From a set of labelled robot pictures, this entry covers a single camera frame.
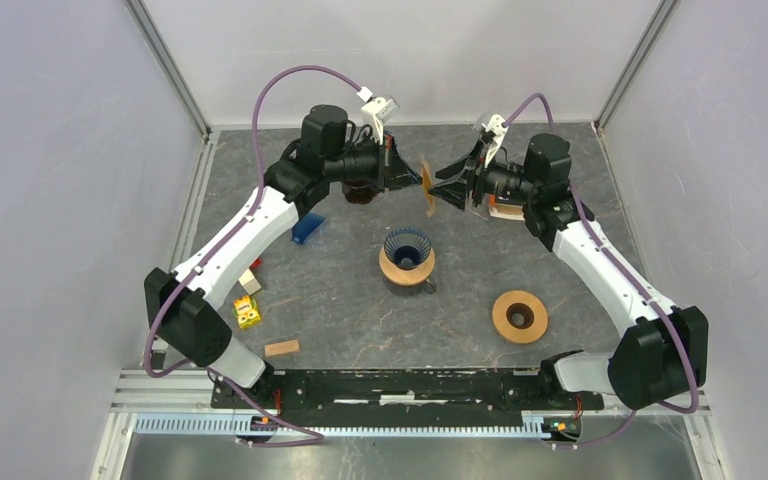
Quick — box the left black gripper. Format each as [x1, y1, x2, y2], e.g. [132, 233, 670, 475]
[325, 130, 423, 194]

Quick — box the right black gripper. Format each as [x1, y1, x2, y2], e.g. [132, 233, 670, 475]
[428, 138, 539, 212]

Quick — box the brown paper coffee filter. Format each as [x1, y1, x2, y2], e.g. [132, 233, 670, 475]
[420, 155, 436, 217]

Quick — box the wooden ring dripper holder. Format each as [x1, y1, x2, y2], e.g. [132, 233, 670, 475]
[378, 248, 436, 287]

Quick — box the clear glass coffee server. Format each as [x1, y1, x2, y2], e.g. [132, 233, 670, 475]
[385, 277, 437, 297]

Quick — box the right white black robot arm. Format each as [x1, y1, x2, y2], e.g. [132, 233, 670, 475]
[429, 133, 709, 414]

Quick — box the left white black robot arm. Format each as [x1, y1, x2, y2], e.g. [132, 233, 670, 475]
[144, 97, 421, 408]

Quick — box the brown amber glass dripper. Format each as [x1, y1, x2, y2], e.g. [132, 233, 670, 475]
[341, 181, 379, 205]

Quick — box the orange black coffee filter box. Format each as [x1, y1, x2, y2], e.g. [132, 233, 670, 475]
[488, 196, 525, 221]

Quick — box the small blue ribbed dripper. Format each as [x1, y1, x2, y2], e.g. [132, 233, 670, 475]
[291, 212, 325, 245]

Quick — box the beige wooden cube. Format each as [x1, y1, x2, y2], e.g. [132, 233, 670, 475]
[238, 269, 262, 296]

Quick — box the small wooden block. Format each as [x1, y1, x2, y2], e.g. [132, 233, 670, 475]
[264, 339, 301, 358]

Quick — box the yellow small juice box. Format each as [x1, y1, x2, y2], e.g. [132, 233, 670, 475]
[233, 295, 262, 330]

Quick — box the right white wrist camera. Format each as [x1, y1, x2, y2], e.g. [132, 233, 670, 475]
[475, 112, 509, 167]

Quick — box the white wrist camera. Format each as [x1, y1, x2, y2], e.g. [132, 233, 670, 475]
[357, 86, 400, 145]
[475, 112, 509, 167]

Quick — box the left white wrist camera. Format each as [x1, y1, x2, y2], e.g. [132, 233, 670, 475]
[357, 86, 400, 145]

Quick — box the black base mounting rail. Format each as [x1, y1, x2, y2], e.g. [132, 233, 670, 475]
[247, 368, 605, 428]

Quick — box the white toothed cable tray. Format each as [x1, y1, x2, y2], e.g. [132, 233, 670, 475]
[134, 413, 551, 440]

